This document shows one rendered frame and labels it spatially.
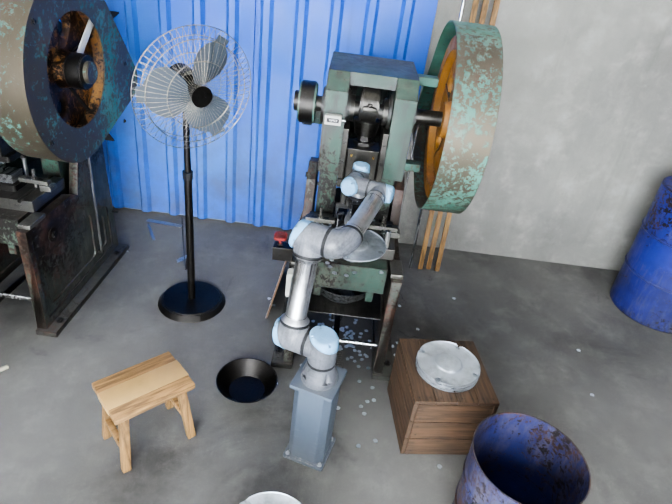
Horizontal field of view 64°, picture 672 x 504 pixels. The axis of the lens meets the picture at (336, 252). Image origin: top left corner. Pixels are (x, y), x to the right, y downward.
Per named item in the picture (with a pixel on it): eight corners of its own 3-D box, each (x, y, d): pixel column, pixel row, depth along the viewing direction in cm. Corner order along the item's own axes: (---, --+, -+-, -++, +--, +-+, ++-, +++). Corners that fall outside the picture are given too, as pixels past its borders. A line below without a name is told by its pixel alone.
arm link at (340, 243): (352, 249, 188) (397, 178, 222) (323, 240, 191) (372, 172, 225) (350, 273, 195) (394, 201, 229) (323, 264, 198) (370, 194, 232)
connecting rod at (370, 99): (374, 167, 245) (386, 93, 227) (347, 164, 245) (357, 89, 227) (374, 151, 263) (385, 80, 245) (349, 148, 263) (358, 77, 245)
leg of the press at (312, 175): (292, 369, 284) (306, 221, 237) (270, 366, 284) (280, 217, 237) (308, 272, 363) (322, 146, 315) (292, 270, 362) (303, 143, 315)
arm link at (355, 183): (365, 184, 219) (373, 175, 228) (339, 177, 222) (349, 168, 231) (362, 201, 223) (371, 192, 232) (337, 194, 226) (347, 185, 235)
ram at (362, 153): (370, 211, 254) (380, 152, 239) (339, 207, 254) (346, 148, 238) (370, 195, 269) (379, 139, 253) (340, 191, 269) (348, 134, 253)
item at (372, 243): (313, 248, 241) (313, 247, 241) (339, 220, 264) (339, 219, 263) (372, 270, 233) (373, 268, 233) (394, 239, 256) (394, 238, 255)
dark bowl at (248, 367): (271, 416, 257) (272, 406, 253) (209, 408, 256) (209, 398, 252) (280, 371, 282) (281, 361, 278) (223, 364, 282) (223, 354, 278)
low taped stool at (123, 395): (172, 402, 257) (169, 350, 240) (197, 435, 243) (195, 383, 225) (100, 436, 237) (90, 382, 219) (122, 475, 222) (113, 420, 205)
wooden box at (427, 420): (479, 455, 251) (500, 403, 233) (400, 454, 247) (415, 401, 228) (457, 390, 285) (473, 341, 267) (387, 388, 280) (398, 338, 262)
